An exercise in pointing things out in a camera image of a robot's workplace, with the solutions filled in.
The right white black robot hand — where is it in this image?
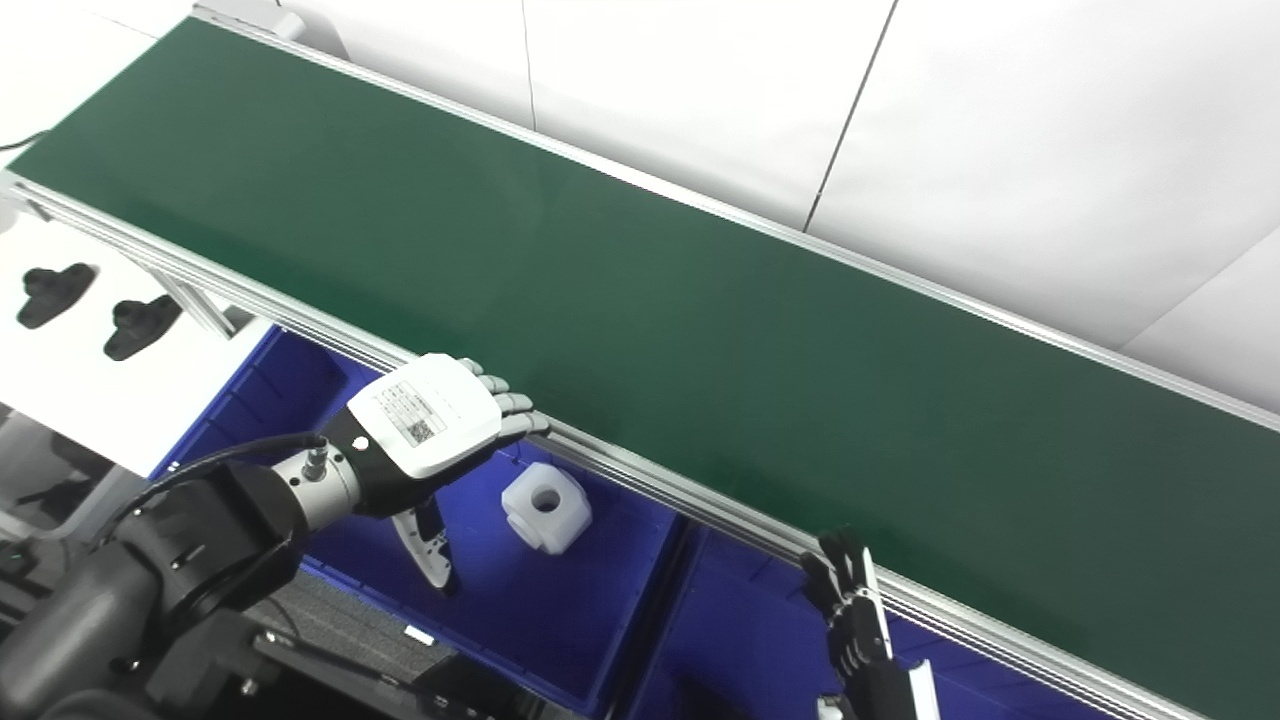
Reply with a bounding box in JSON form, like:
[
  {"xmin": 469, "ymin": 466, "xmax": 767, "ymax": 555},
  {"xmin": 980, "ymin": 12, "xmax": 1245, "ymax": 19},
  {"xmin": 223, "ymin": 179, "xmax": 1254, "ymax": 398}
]
[{"xmin": 799, "ymin": 527, "xmax": 943, "ymax": 720}]

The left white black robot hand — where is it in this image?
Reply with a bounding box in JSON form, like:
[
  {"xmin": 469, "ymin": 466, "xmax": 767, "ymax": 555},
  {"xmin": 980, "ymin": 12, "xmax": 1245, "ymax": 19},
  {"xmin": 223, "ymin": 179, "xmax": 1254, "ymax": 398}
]
[{"xmin": 321, "ymin": 352, "xmax": 552, "ymax": 598}]

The blue plastic bin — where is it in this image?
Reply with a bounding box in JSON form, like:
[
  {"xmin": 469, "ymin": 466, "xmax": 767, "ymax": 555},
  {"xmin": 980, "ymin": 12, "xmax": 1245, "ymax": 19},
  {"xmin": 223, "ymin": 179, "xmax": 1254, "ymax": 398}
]
[
  {"xmin": 624, "ymin": 524, "xmax": 1136, "ymax": 720},
  {"xmin": 148, "ymin": 324, "xmax": 693, "ymax": 717}
]

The black plastic part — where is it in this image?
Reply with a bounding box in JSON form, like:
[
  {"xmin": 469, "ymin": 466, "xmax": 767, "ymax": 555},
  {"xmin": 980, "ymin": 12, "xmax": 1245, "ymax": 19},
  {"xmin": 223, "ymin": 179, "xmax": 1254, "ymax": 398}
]
[
  {"xmin": 16, "ymin": 262, "xmax": 100, "ymax": 331},
  {"xmin": 102, "ymin": 294, "xmax": 185, "ymax": 363}
]

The grey conveyor motor housing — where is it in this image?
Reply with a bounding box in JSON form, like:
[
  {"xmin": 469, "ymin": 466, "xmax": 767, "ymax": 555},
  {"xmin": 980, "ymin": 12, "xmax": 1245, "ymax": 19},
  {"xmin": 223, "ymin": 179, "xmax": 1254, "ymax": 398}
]
[{"xmin": 190, "ymin": 0, "xmax": 352, "ymax": 63}]

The black robot body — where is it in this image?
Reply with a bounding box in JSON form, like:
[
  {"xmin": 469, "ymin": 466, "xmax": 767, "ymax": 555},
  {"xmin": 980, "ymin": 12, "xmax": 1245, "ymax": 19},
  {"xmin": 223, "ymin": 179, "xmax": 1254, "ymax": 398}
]
[{"xmin": 150, "ymin": 565, "xmax": 561, "ymax": 720}]

